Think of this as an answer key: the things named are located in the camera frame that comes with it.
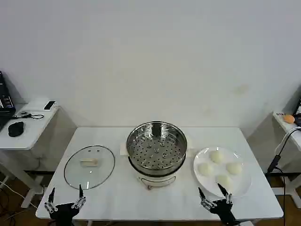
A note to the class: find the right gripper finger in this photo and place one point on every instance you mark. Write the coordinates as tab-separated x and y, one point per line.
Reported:
227	197
205	202

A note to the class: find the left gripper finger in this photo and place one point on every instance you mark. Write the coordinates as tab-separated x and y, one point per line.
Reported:
80	202
50	207

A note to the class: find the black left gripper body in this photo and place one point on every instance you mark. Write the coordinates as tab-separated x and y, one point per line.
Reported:
63	212

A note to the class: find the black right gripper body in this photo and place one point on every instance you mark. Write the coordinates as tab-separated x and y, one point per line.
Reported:
223	210

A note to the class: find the white round plate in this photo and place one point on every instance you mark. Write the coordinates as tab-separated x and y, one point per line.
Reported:
238	184

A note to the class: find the white steamed bun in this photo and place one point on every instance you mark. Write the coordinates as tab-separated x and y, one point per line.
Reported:
216	157
205	169
234	168
224	180

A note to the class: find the round glass lid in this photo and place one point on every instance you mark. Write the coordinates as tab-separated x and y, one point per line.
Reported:
75	169

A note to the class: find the white electric pot base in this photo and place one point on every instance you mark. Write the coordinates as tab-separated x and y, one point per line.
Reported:
160	180

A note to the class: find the white side table with laptop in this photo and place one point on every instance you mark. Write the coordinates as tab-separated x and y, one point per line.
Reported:
35	131

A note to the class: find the perforated steel steamer basket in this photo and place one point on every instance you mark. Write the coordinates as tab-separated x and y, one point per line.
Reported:
141	150

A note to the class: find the black computer mouse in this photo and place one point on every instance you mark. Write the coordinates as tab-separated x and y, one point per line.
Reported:
16	129

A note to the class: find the white side table with orange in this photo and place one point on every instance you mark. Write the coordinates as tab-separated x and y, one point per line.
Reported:
285	129

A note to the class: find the orange round object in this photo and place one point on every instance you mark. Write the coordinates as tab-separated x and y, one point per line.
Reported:
288	118

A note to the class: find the black and white phone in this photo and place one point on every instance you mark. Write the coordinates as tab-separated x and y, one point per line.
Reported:
49	105

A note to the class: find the black laptop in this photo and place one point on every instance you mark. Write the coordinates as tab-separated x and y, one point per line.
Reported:
4	103

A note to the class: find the black box on side table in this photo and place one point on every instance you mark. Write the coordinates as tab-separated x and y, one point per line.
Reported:
298	107

